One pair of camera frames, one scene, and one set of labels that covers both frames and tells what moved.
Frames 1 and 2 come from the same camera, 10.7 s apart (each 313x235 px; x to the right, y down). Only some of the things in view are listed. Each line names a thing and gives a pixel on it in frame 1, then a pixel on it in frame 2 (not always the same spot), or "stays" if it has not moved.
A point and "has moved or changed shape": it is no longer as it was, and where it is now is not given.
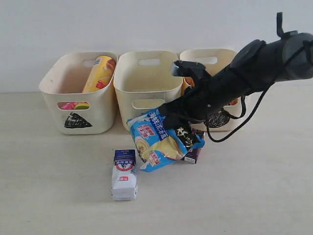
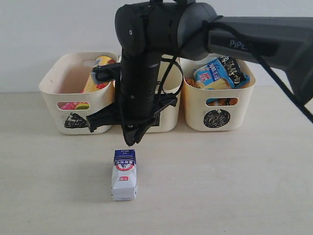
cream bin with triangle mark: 63,81 stays
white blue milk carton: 124,184 stays
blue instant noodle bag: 156,146 has moved or changed shape
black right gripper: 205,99 -> 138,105
